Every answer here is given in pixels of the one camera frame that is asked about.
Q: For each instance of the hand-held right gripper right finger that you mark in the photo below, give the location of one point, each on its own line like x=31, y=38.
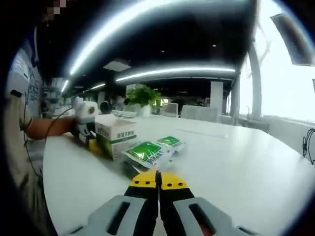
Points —
x=179, y=216

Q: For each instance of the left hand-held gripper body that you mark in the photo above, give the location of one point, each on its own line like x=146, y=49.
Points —
x=82, y=110

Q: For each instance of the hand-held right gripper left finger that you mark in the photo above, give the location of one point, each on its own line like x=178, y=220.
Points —
x=98, y=221

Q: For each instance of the green white ganmaoling box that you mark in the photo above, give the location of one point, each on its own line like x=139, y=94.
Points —
x=123, y=137

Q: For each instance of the green silver ganmaoling bag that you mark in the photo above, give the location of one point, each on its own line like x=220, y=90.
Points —
x=145, y=151
x=169, y=141

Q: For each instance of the black round desktop device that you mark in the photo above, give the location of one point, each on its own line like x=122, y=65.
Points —
x=104, y=107

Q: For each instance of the short ceiling light strip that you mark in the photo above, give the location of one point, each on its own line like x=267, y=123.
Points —
x=65, y=85

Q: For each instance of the square ceiling vent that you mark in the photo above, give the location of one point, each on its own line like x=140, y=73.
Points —
x=116, y=65

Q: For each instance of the green potted plant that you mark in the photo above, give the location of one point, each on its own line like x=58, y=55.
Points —
x=140, y=94

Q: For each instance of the person in beige shirt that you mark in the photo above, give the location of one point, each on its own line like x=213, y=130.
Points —
x=17, y=115

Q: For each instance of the small black worn device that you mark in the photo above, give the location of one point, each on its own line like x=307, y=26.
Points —
x=16, y=93

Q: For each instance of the white table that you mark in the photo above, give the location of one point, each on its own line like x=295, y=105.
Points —
x=233, y=159

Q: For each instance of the white mesh office chair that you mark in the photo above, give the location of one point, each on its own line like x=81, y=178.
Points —
x=169, y=109
x=199, y=113

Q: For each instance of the long ceiling light strip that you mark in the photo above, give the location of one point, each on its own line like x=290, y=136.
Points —
x=172, y=72

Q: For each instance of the long curved ceiling light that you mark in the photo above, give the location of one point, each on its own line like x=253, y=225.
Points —
x=147, y=18

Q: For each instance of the blue white wall poster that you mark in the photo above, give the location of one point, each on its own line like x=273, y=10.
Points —
x=34, y=86

